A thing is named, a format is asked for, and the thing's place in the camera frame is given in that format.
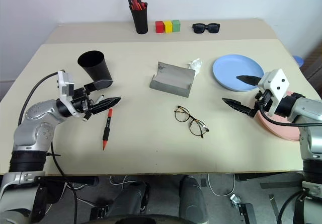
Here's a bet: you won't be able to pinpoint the blue plate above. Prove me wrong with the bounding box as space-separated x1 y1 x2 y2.
212 54 265 92

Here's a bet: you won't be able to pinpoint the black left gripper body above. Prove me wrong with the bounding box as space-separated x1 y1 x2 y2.
71 86 96 114

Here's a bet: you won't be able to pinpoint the pink plate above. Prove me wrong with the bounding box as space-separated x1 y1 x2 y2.
253 90 301 142

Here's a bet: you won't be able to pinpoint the tortoiseshell eyeglasses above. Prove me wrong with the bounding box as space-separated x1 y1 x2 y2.
174 105 210 139

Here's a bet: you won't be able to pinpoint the black pen cup with pens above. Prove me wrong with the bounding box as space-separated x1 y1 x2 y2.
130 7 148 35

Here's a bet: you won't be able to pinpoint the black sunglasses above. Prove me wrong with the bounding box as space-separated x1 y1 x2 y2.
192 23 221 35

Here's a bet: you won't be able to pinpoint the dark grey rounded leg shape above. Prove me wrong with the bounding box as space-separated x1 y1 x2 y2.
108 181 151 221
178 175 209 224

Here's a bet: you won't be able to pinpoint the blue round container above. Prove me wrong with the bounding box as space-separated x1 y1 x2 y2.
292 55 305 68

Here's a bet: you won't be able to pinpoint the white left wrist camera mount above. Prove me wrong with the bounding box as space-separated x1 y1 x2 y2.
56 69 88 121

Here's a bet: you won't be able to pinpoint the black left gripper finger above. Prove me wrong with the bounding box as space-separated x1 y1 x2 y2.
91 96 122 116
84 79 113 94

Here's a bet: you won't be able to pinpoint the small metal bracket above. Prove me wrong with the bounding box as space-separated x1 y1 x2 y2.
229 194 242 207

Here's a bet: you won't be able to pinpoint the white paper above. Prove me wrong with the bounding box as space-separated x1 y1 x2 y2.
187 57 203 78

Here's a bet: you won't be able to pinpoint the black table frame bar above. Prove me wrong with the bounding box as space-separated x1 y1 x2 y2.
40 175 100 188

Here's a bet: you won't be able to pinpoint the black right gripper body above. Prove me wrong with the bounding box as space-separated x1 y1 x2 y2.
253 88 274 114

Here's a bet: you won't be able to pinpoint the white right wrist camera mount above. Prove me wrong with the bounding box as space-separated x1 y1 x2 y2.
257 68 290 118

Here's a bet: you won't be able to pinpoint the grey glasses case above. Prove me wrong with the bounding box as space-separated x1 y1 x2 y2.
149 61 196 98

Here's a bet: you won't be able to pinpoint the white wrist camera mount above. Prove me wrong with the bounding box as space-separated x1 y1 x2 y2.
56 69 88 121
257 68 290 118

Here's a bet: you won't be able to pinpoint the red pen with black grip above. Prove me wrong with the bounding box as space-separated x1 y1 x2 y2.
102 108 113 151

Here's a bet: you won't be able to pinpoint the white floor cable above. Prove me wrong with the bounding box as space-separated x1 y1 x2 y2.
109 175 132 192
207 173 236 197

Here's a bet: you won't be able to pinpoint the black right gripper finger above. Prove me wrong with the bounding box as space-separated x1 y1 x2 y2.
236 74 262 86
221 98 255 118

